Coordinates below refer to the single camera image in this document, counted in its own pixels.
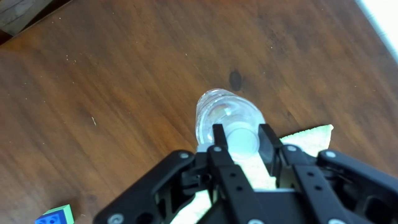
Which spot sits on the yellow cloth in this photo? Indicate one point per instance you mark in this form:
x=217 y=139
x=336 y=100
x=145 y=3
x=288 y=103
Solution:
x=311 y=138

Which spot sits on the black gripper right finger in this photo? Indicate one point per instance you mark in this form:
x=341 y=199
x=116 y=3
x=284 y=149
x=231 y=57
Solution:
x=315 y=182

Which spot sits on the small blue toy block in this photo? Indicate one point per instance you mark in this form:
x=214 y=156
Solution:
x=54 y=217

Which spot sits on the clear plastic water bottle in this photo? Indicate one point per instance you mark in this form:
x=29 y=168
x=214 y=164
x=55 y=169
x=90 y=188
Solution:
x=224 y=110

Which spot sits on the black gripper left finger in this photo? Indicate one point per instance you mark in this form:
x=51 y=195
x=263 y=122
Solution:
x=232 y=182

